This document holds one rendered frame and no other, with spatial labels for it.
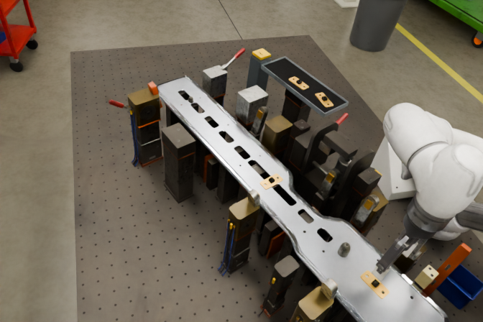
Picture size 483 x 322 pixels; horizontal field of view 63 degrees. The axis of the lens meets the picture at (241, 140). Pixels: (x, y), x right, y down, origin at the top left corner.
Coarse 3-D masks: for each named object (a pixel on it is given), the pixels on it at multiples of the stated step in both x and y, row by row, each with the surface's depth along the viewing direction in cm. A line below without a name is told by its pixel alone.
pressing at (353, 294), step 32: (160, 96) 169; (192, 128) 156; (224, 128) 158; (224, 160) 145; (256, 160) 146; (288, 192) 137; (288, 224) 127; (320, 224) 129; (320, 256) 120; (352, 256) 121; (352, 288) 114; (416, 288) 115; (384, 320) 108; (416, 320) 109; (448, 320) 110
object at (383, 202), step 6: (378, 192) 132; (384, 198) 130; (360, 204) 130; (378, 204) 128; (384, 204) 128; (372, 210) 126; (378, 210) 127; (372, 216) 128; (378, 216) 131; (366, 222) 131; (372, 222) 132; (360, 228) 134; (366, 228) 132; (366, 234) 142
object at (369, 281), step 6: (360, 276) 117; (372, 276) 117; (366, 282) 115; (372, 282) 114; (378, 282) 114; (372, 288) 114; (378, 288) 114; (384, 288) 114; (378, 294) 113; (384, 294) 113
